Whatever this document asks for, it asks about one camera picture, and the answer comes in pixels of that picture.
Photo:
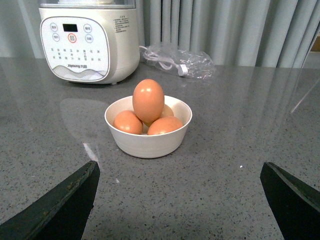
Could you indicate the white round bowl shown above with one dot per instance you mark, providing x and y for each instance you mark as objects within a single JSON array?
[{"x": 149, "y": 146}]

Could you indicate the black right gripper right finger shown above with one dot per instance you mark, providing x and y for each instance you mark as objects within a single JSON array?
[{"x": 294, "y": 204}]

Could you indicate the grey curtain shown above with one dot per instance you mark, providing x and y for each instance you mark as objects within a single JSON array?
[{"x": 260, "y": 33}]

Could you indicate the clear plastic bag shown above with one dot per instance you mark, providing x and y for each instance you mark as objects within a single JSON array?
[{"x": 167, "y": 57}]

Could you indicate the white Joyoung cooker appliance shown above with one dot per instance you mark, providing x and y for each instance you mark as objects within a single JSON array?
[{"x": 90, "y": 41}]

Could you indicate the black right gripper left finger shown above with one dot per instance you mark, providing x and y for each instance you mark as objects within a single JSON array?
[{"x": 60, "y": 214}]

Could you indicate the pale brown egg at back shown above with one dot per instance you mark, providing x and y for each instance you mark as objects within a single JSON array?
[{"x": 167, "y": 111}]

